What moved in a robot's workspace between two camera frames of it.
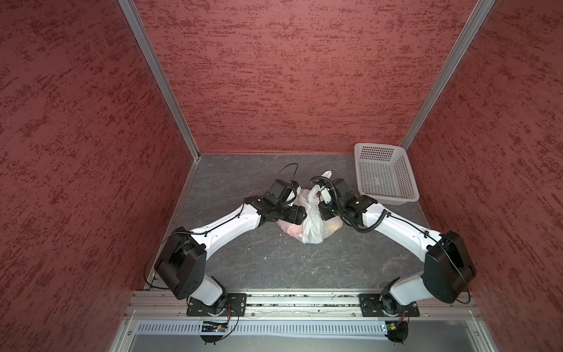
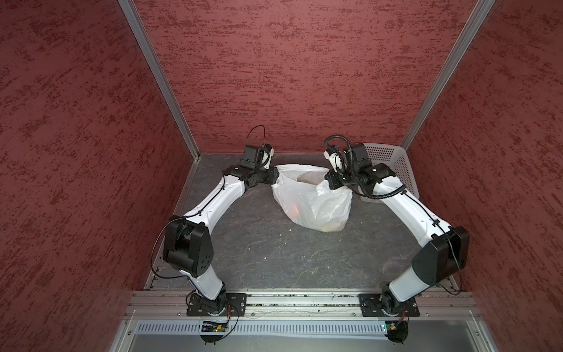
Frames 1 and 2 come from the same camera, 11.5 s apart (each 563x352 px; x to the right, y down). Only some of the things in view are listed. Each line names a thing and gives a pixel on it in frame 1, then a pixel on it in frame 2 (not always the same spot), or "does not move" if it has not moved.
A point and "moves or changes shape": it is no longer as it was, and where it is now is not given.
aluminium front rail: (168, 303) does not move
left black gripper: (296, 216) → (272, 177)
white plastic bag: (315, 229) moves or changes shape
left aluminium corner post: (132, 12) does not move
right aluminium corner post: (468, 31) does not move
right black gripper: (326, 215) → (332, 177)
